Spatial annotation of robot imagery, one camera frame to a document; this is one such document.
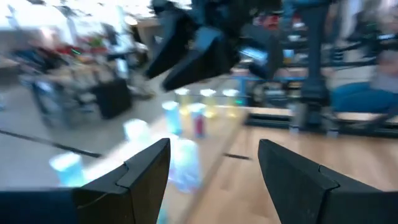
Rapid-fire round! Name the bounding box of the black floor box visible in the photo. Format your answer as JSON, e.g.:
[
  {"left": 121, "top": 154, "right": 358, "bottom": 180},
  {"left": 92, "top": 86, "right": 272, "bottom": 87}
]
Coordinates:
[{"left": 91, "top": 78, "right": 134, "bottom": 120}]

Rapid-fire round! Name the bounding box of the blue medicine bottle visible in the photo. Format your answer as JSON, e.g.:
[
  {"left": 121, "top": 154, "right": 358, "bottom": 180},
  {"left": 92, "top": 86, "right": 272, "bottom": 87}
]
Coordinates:
[{"left": 161, "top": 101, "right": 183, "bottom": 135}]

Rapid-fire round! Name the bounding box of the wooden shelf black frame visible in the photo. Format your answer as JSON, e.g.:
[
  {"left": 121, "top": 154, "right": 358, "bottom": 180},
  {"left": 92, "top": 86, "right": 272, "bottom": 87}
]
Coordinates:
[{"left": 83, "top": 105, "right": 252, "bottom": 224}]

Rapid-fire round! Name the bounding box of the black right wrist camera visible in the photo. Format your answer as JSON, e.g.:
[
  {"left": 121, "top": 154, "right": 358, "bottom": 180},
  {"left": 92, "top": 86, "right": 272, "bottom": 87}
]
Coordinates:
[{"left": 248, "top": 24, "right": 284, "bottom": 80}]

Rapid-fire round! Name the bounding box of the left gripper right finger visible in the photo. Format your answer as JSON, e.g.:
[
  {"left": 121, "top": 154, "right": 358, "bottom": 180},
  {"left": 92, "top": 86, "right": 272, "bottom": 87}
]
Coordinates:
[{"left": 257, "top": 139, "right": 383, "bottom": 224}]

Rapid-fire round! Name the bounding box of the person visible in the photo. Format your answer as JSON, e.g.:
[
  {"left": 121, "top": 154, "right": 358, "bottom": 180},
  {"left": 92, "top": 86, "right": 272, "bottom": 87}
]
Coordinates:
[{"left": 330, "top": 46, "right": 398, "bottom": 114}]

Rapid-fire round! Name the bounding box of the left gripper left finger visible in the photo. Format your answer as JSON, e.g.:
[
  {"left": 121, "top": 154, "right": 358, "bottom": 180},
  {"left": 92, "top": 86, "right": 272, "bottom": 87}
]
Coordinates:
[{"left": 73, "top": 138, "right": 171, "bottom": 224}]

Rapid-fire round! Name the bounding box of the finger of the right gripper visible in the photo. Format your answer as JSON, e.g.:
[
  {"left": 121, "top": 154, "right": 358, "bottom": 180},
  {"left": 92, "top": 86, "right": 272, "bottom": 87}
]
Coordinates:
[
  {"left": 145, "top": 15, "right": 200, "bottom": 79},
  {"left": 162, "top": 29, "right": 240, "bottom": 91}
]

